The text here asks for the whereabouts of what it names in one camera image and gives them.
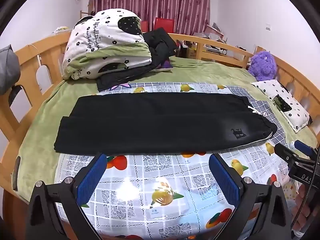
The maroon striped curtain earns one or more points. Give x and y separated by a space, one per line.
162 2

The purple cloth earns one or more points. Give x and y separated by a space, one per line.
167 65

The red chair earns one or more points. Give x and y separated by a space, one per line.
163 25
144 26

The black jacket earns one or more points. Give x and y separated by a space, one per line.
160 45

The grey bag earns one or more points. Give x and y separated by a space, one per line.
8 67

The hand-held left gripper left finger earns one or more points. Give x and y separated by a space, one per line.
91 180

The white floral pillow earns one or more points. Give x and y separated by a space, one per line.
292 105

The fruit-print plastic sheet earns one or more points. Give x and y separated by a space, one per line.
160 172

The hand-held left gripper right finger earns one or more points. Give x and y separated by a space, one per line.
225 180

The black pants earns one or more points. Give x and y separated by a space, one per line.
150 122

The pile of papers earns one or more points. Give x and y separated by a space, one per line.
212 31

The green blanket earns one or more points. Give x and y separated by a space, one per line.
40 120

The wooden bed frame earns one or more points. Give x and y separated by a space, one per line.
27 62

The folded white green floral quilt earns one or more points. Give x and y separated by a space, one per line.
100 42

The grey checked cloth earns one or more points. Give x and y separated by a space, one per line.
262 105

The purple plush toy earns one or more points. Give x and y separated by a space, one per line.
262 65

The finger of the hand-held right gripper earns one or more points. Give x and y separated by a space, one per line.
285 151
303 146

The person's right hand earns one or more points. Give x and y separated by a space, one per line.
301 200

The cardboard box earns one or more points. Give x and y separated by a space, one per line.
191 53

